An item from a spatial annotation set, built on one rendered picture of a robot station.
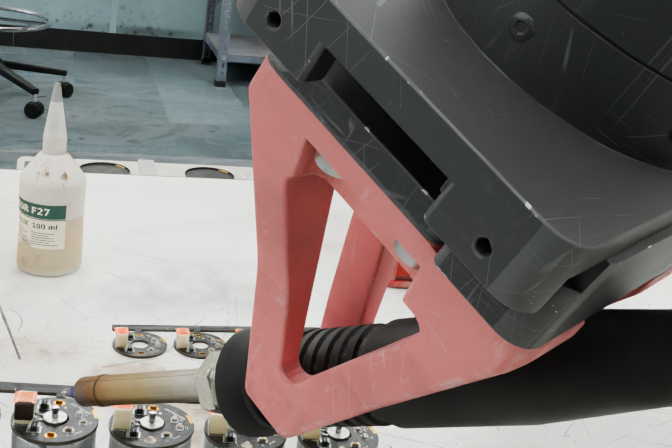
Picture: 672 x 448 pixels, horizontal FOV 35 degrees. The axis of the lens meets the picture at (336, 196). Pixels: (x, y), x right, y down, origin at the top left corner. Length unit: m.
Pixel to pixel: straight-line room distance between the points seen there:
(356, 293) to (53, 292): 0.34
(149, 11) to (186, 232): 4.10
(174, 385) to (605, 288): 0.13
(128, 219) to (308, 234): 0.46
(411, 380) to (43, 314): 0.36
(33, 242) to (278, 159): 0.39
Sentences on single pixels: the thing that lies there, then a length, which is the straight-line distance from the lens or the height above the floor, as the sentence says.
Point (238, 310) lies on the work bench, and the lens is 0.55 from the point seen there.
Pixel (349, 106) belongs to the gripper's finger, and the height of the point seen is 0.94.
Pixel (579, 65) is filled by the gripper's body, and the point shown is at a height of 0.96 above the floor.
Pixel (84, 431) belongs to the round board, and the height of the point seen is 0.81.
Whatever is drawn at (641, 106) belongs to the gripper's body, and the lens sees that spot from 0.16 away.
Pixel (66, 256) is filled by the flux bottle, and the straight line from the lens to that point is 0.57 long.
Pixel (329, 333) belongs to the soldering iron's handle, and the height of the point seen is 0.88.
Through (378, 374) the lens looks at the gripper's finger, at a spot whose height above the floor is 0.89.
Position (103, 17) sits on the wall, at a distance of 4.72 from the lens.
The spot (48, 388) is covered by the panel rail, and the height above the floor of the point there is 0.81.
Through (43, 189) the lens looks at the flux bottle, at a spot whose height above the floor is 0.80.
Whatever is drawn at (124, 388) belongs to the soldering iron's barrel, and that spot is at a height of 0.85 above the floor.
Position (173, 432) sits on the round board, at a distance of 0.32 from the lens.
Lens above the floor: 0.98
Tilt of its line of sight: 18 degrees down
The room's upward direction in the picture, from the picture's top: 8 degrees clockwise
